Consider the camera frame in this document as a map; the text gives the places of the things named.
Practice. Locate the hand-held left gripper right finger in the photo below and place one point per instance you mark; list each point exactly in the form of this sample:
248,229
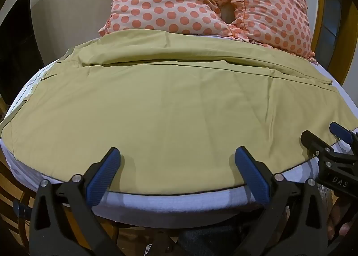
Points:
251,178

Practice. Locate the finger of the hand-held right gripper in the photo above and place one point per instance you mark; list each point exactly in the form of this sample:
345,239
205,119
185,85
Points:
341,132
314,140

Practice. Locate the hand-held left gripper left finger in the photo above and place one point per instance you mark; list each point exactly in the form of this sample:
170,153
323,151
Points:
103,179

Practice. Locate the olive yellow pants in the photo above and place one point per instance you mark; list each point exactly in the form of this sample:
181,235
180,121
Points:
167,121

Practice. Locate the person's right hand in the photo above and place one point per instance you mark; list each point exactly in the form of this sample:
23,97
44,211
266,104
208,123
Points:
339,218

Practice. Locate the bed with white sheet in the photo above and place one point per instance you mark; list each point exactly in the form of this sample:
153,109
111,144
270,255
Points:
173,203

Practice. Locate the orange polka dot pillow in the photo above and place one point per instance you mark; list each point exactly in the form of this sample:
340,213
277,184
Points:
165,1
275,12

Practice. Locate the dark cabinet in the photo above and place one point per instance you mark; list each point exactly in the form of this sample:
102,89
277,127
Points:
19,49

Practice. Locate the wooden bed frame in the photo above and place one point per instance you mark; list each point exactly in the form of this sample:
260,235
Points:
14,197

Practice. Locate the wooden door frame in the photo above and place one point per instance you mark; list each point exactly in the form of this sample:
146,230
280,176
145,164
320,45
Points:
321,21

